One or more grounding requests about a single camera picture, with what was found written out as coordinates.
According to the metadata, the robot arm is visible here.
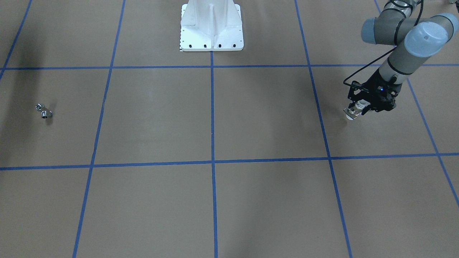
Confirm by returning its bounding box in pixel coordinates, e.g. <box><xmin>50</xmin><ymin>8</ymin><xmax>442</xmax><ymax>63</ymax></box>
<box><xmin>344</xmin><ymin>0</ymin><xmax>458</xmax><ymax>120</ymax></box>

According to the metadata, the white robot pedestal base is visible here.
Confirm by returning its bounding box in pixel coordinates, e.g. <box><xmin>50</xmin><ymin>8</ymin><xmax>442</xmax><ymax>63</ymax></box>
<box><xmin>179</xmin><ymin>0</ymin><xmax>244</xmax><ymax>51</ymax></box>

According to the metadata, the chrome elbow pipe fitting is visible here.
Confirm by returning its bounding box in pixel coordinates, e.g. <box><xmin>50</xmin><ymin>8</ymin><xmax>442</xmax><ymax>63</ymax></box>
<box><xmin>36</xmin><ymin>103</ymin><xmax>53</xmax><ymax>119</ymax></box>

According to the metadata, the white PPR valve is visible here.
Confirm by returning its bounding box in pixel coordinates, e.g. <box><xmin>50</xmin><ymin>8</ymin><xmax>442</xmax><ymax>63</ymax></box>
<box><xmin>343</xmin><ymin>100</ymin><xmax>370</xmax><ymax>121</ymax></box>

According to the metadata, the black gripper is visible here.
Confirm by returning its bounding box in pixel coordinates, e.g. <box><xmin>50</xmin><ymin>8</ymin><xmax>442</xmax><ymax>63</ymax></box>
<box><xmin>347</xmin><ymin>70</ymin><xmax>397</xmax><ymax>115</ymax></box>

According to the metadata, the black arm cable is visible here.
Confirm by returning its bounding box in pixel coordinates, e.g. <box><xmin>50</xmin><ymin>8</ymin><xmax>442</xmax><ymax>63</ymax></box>
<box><xmin>343</xmin><ymin>0</ymin><xmax>424</xmax><ymax>87</ymax></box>

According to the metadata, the brown table mat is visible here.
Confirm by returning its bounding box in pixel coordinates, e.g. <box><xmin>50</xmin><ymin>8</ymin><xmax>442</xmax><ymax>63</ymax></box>
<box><xmin>1</xmin><ymin>0</ymin><xmax>458</xmax><ymax>258</ymax></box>

